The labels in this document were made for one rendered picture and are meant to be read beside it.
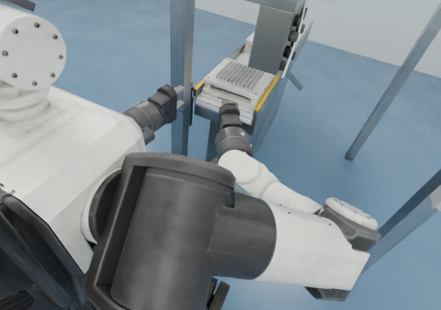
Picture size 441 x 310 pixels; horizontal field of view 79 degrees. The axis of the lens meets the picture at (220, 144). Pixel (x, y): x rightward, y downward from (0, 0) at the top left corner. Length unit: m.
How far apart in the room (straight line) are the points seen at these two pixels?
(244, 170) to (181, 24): 0.57
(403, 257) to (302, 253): 1.75
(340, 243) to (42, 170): 0.33
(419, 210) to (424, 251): 1.03
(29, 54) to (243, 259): 0.27
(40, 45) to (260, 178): 0.41
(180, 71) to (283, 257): 0.83
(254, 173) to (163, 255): 0.34
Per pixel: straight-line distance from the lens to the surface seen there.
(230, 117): 0.71
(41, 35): 0.30
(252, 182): 0.54
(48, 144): 0.32
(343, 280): 0.40
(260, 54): 0.94
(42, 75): 0.31
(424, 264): 2.12
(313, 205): 0.51
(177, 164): 0.24
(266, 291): 1.58
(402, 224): 1.22
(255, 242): 0.28
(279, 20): 0.89
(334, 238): 0.37
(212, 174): 0.24
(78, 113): 0.35
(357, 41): 4.51
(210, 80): 1.13
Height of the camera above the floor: 1.45
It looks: 43 degrees down
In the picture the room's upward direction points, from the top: 9 degrees clockwise
